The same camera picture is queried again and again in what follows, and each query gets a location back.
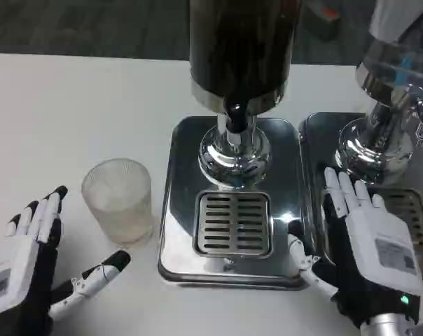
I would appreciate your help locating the steel drip tray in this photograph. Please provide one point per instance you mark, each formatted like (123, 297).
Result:
(404, 196)
(232, 203)

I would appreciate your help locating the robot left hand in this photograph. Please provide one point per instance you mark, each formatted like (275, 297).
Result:
(40, 255)

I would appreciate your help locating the clear ribbed glass cup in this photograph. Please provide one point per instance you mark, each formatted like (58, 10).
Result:
(118, 203)

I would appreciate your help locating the clear drink dispenser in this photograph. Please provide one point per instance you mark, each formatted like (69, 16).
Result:
(390, 91)

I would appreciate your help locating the steel tray grid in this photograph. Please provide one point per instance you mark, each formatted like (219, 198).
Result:
(232, 224)
(407, 213)

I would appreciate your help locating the silver robot right forearm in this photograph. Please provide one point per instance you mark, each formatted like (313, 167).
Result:
(397, 323)

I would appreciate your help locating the dark box with orange label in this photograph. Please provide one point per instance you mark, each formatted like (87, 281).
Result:
(320, 17)

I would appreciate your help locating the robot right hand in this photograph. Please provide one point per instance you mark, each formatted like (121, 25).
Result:
(369, 252)

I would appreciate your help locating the dark drink dispenser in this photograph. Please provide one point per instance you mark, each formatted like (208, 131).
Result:
(237, 84)

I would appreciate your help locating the black dispenser tap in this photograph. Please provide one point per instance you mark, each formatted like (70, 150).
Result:
(236, 119)

